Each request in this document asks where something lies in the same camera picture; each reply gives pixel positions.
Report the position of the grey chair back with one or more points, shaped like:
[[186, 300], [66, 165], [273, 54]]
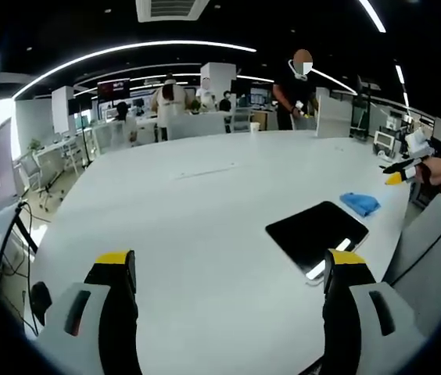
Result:
[[427, 254]]

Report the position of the red display screen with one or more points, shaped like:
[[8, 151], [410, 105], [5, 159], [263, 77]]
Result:
[[113, 88]]

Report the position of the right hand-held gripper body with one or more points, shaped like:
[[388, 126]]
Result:
[[420, 146]]

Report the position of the black tablet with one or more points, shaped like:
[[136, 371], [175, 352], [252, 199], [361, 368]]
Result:
[[316, 234]]

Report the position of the green potted plant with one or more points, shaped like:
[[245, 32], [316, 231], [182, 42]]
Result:
[[35, 144]]

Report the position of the blue cleaning cloth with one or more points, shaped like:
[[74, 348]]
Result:
[[360, 203]]

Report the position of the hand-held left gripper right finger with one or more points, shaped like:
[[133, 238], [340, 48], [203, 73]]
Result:
[[365, 316]]

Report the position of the person's right hand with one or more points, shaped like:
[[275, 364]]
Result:
[[437, 172]]

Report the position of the black round device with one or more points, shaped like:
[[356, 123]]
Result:
[[40, 298]]

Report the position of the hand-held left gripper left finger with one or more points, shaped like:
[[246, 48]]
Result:
[[87, 312]]

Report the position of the white divider panel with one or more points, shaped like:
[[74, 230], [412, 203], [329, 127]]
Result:
[[334, 115]]

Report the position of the white paper cup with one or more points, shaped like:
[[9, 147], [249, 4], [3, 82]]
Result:
[[254, 127]]

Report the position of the ceiling air vent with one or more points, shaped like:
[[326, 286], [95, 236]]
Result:
[[171, 9]]

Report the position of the white mesh office chair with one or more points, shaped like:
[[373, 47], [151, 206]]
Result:
[[31, 172]]

